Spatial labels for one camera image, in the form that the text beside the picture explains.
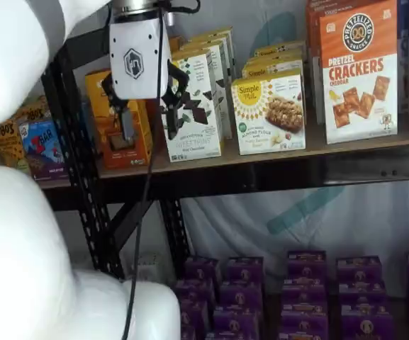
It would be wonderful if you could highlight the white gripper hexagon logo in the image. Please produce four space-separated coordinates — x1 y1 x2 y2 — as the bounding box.
101 13 191 140

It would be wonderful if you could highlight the orange Revival cracker box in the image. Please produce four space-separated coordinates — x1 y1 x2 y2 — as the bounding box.
84 69 154 169

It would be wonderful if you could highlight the Simple Mills sweet thins box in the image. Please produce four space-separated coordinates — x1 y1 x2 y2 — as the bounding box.
189 26 237 84
160 49 224 164
179 40 234 140

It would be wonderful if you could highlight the wooden shelf board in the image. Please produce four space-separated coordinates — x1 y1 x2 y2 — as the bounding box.
33 172 71 189
96 115 409 179

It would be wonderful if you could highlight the blue ZBar chocolate chip box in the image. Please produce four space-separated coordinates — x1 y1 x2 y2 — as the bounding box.
17 119 67 179

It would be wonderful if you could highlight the yellow Bobo's snack box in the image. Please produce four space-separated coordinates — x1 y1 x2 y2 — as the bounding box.
0 118 30 175
11 96 52 125

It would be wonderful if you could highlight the black metal shelf unit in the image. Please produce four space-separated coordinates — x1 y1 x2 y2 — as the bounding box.
53 26 409 284
30 58 109 281

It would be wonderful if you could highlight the Simple Mills almond bars box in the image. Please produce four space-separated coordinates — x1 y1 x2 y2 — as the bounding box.
230 72 307 156
253 40 307 58
245 49 305 67
241 59 305 81

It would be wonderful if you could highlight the orange pretzel crackers cheddar box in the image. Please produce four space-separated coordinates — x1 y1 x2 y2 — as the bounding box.
304 0 328 125
318 0 400 145

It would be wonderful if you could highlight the white backdrop sheet teal print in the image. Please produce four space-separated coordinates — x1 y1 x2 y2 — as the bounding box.
181 0 409 300

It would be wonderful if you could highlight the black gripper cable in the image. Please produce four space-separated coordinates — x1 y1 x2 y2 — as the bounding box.
121 0 202 340

